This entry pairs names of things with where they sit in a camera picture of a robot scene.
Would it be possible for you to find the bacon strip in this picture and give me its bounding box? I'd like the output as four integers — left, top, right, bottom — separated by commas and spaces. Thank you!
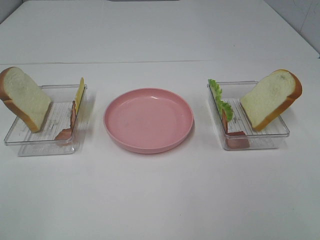
55, 100, 77, 147
222, 110, 250, 150

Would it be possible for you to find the green lettuce leaf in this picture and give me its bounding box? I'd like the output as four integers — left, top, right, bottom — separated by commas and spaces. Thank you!
208, 78, 234, 123

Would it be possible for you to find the left clear plastic tray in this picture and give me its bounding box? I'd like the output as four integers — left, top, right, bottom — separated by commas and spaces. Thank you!
4, 84, 88, 157

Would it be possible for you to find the pink round plate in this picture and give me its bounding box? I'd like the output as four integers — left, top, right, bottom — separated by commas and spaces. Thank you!
103, 88, 194, 154

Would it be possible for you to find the right clear plastic tray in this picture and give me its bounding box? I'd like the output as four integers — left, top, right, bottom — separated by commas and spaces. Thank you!
207, 79, 292, 151

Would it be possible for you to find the yellow cheese slice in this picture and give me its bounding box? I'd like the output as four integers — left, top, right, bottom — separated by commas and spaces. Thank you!
75, 77, 85, 113

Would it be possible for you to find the clear plastic tray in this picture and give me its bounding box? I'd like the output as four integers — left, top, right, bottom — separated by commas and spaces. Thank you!
4, 84, 88, 157
207, 79, 292, 151

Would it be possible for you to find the white bread slice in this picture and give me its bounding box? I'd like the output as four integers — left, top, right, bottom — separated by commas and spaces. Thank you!
0, 67, 52, 133
240, 69, 303, 132

